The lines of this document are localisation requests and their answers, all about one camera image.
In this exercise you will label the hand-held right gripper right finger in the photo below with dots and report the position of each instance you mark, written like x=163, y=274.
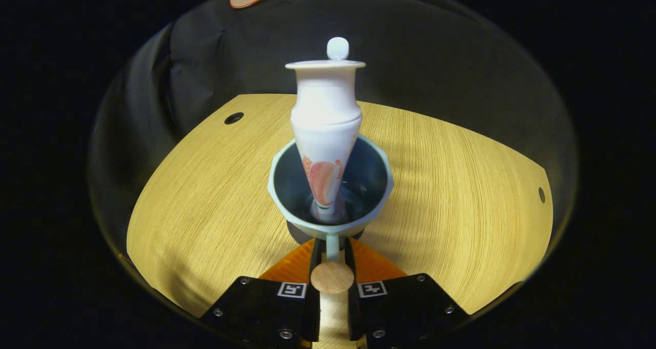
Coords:
x=349, y=251

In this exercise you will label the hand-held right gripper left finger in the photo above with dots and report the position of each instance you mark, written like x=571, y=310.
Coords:
x=316, y=254

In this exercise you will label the pale blue cup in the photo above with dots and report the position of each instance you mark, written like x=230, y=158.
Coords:
x=294, y=185

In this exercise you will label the white toothpaste tube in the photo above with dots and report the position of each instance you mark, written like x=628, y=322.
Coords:
x=325, y=118

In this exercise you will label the white toothbrush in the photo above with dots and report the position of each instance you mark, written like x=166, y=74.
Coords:
x=337, y=47

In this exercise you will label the black backdrop cloth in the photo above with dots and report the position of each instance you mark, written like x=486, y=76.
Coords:
x=435, y=57

